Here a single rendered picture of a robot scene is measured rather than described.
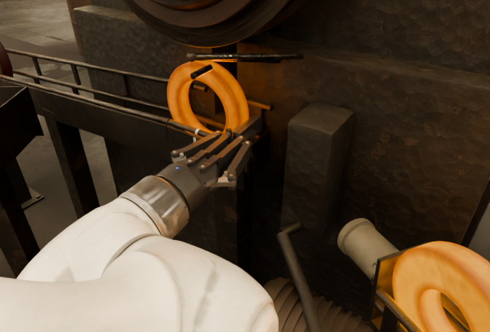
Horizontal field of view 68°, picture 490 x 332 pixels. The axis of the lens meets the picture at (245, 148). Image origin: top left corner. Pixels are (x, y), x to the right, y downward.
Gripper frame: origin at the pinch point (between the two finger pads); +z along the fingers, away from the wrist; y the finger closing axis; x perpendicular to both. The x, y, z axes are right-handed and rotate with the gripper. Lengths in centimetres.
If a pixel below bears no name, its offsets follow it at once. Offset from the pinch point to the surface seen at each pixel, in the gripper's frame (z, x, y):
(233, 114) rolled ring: -0.1, 2.6, -2.9
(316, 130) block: -1.9, 5.7, 13.8
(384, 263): -13.9, -1.4, 28.8
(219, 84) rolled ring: 0.4, 7.5, -6.0
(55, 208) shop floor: -1, -74, -104
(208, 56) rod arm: -7.3, 16.3, -0.9
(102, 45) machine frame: 8, 5, -49
